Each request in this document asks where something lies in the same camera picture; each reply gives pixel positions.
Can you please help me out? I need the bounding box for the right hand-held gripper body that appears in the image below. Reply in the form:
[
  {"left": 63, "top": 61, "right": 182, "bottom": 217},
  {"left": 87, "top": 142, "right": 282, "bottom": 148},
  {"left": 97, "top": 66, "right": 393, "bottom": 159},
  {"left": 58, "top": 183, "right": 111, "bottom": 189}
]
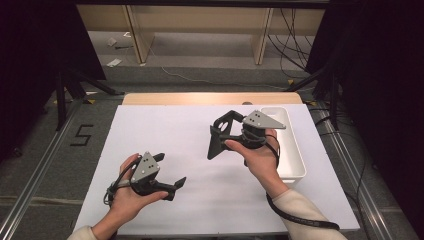
[{"left": 240, "top": 109, "right": 287, "bottom": 150}]

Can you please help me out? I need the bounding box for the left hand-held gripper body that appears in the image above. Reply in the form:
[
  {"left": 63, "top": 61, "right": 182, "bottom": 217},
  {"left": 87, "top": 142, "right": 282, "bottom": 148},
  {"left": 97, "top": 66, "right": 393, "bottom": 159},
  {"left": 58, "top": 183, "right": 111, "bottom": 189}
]
[{"left": 129, "top": 151, "right": 162, "bottom": 197}]

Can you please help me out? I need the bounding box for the white plastic bin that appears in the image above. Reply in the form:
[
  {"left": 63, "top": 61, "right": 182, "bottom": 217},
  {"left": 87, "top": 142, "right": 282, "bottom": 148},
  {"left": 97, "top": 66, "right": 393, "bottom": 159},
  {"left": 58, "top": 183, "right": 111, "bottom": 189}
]
[{"left": 260, "top": 106, "right": 307, "bottom": 185}]

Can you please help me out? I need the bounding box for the person's right hand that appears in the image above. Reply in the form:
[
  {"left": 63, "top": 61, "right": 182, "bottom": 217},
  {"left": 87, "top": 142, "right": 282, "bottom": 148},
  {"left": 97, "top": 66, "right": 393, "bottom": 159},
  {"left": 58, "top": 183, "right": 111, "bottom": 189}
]
[{"left": 223, "top": 128, "right": 290, "bottom": 198}]

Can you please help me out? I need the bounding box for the person's left hand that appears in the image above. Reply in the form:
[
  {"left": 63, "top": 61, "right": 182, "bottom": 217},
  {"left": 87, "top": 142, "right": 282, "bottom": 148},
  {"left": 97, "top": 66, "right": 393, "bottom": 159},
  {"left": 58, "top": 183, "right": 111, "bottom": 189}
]
[{"left": 103, "top": 152, "right": 170, "bottom": 219}]

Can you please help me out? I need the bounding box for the white table board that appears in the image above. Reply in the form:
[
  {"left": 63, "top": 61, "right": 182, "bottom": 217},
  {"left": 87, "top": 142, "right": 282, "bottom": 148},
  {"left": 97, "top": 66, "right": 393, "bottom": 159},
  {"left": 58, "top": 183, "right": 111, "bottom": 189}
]
[{"left": 76, "top": 103, "right": 361, "bottom": 236}]

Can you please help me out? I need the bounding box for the black metal stand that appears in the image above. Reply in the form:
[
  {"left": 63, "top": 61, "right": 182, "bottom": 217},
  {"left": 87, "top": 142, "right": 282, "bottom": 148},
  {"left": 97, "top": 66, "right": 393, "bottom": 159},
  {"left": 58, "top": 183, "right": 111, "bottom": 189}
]
[
  {"left": 284, "top": 59, "right": 342, "bottom": 132},
  {"left": 54, "top": 68, "right": 126, "bottom": 132}
]

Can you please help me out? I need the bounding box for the light wooden shelf unit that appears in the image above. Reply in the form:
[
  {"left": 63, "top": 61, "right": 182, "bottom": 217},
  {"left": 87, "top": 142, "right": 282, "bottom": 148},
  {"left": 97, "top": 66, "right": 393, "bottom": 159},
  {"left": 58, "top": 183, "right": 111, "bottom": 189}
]
[{"left": 75, "top": 4, "right": 326, "bottom": 66}]

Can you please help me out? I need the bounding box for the black curtain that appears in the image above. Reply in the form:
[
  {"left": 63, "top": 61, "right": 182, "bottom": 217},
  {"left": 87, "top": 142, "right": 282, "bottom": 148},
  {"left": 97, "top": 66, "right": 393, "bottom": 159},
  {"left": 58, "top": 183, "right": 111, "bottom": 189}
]
[
  {"left": 0, "top": 0, "right": 107, "bottom": 163},
  {"left": 304, "top": 0, "right": 424, "bottom": 233}
]

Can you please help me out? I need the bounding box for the left hand-held gripper cable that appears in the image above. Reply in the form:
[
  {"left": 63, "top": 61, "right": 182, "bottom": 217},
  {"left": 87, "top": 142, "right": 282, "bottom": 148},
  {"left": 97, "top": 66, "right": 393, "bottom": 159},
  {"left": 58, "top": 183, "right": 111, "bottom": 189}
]
[{"left": 103, "top": 156, "right": 141, "bottom": 207}]

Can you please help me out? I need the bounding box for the hand-held gripper cable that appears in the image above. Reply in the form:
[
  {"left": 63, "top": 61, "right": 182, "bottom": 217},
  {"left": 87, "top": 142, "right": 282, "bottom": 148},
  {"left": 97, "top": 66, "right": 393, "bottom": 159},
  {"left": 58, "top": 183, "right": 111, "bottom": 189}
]
[
  {"left": 103, "top": 156, "right": 141, "bottom": 207},
  {"left": 264, "top": 133, "right": 341, "bottom": 232}
]

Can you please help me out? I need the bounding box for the bundle of black cables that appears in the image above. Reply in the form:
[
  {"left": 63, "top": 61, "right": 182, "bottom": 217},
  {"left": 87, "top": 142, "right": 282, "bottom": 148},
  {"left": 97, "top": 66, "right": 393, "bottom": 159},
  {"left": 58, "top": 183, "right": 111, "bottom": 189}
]
[{"left": 267, "top": 7, "right": 316, "bottom": 80}]

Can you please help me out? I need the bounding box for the aluminium floor rail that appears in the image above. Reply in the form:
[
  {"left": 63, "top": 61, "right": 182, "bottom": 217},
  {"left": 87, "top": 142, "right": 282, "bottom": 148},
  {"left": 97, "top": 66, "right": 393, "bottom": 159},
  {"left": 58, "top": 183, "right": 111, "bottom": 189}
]
[
  {"left": 0, "top": 98, "right": 85, "bottom": 240},
  {"left": 311, "top": 103, "right": 395, "bottom": 240}
]

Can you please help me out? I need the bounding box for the right hand-held gripper cable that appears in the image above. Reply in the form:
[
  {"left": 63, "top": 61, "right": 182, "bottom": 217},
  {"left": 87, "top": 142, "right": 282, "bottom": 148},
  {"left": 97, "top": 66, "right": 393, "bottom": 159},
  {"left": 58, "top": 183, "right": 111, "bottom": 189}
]
[{"left": 264, "top": 133, "right": 341, "bottom": 232}]

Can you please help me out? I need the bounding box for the black floor cable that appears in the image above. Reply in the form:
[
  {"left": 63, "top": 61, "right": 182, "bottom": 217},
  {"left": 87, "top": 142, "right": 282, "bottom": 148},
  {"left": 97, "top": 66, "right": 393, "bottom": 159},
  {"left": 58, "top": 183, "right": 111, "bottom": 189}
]
[{"left": 314, "top": 106, "right": 372, "bottom": 240}]

